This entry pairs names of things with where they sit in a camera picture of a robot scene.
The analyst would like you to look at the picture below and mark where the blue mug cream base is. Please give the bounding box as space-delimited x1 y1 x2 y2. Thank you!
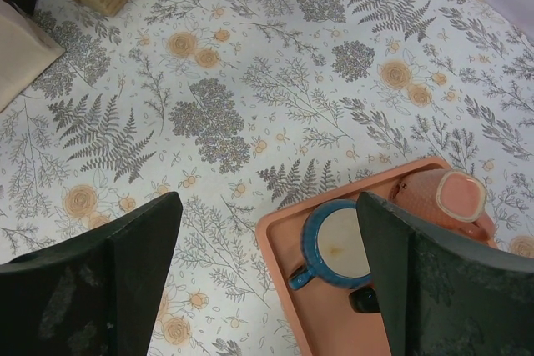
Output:
288 199 371 290

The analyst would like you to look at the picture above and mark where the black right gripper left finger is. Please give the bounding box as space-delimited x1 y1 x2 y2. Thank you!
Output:
1 192 183 355

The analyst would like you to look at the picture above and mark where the orange mug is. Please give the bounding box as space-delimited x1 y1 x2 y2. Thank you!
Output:
349 287 380 313

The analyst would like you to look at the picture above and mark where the salmon pink tray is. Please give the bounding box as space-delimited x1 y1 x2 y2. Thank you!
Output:
256 157 451 355

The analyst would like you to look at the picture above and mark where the cream tote bag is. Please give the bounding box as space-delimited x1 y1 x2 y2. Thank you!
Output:
1 0 64 109

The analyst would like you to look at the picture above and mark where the salmon textured mug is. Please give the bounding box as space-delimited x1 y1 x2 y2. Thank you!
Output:
389 168 495 243

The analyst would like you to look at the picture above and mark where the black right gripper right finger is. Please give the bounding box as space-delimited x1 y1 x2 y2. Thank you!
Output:
357 192 533 355

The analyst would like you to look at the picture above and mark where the floral table mat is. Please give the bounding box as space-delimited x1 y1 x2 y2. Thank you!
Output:
1 0 533 355

